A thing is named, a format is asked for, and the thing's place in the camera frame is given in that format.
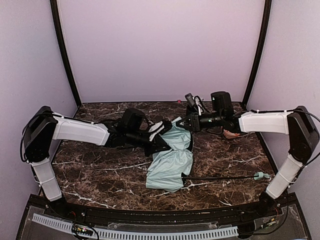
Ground mint green folding umbrella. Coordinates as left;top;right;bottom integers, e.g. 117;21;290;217
145;121;272;193

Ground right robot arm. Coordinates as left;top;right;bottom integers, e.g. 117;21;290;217
176;91;320;200

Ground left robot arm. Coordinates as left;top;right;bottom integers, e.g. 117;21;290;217
19;106;173;202

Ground red white patterned bowl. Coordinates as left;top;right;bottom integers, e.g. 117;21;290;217
223;130;241;140

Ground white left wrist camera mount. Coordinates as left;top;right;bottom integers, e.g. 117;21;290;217
148;121;164;142

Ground black curved front rail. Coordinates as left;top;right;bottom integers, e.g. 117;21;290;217
37;197;284;226

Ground grey slotted cable duct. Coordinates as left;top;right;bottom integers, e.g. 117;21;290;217
31;213;239;240

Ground right black frame post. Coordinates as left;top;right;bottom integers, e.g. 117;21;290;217
241;0;272;108

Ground black frame post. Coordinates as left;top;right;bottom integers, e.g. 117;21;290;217
49;0;82;108
241;0;272;108

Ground left black frame post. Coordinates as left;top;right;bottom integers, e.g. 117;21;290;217
49;0;82;108

